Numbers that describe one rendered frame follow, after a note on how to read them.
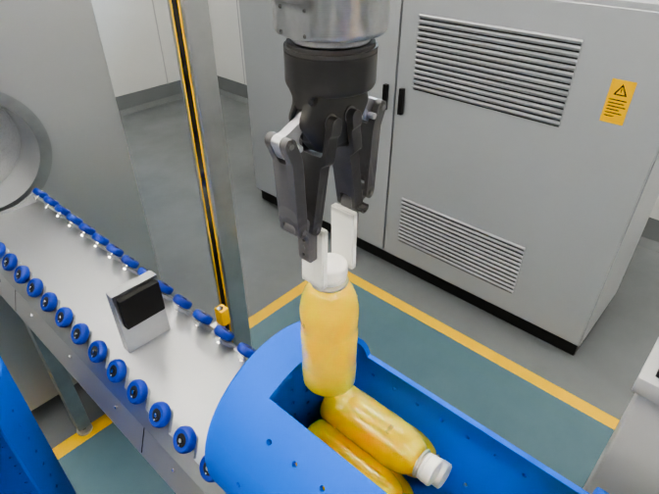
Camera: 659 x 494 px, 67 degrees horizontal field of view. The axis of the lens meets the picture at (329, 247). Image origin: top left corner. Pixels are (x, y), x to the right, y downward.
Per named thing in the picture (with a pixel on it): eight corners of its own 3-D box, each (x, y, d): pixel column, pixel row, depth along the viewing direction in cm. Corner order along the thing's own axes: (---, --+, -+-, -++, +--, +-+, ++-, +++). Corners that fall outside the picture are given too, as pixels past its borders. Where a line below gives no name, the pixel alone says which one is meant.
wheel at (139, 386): (139, 374, 95) (130, 374, 93) (152, 387, 93) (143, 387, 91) (130, 395, 96) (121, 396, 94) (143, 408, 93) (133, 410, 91)
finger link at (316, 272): (329, 229, 47) (323, 232, 47) (328, 287, 51) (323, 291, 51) (305, 219, 49) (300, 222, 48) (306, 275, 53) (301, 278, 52)
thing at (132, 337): (164, 323, 113) (150, 269, 104) (175, 331, 111) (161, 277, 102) (124, 348, 107) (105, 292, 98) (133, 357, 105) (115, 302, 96)
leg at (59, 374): (88, 420, 200) (34, 303, 163) (95, 429, 197) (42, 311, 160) (74, 430, 196) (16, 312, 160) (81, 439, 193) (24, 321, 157)
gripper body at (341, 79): (330, 20, 44) (329, 122, 49) (258, 37, 39) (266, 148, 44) (401, 33, 40) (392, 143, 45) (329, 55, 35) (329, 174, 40)
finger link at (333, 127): (344, 117, 41) (333, 118, 40) (326, 237, 46) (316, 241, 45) (311, 106, 44) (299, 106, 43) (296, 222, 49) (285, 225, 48)
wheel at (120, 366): (119, 354, 99) (110, 354, 98) (130, 366, 97) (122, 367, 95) (110, 374, 100) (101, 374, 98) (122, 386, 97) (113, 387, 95)
